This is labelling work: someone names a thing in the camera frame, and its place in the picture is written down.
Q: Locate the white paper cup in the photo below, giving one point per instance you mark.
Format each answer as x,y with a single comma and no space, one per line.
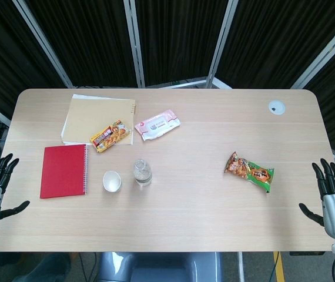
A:
111,182

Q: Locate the yellow curry roux box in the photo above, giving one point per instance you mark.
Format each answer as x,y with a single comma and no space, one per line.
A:
110,135

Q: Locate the orange green snack bag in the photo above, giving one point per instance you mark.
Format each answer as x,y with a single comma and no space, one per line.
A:
249,171

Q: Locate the tan spiral notebook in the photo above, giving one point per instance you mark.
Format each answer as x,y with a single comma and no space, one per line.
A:
94,117

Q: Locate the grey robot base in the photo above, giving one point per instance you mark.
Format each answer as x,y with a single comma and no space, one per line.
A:
158,268

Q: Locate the transparent plastic water bottle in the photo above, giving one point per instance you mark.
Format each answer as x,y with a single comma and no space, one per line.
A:
142,173

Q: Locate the pink wet wipes pack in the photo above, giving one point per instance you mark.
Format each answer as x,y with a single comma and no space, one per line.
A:
157,124

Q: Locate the red spiral notebook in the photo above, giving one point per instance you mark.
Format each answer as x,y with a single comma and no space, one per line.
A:
63,171

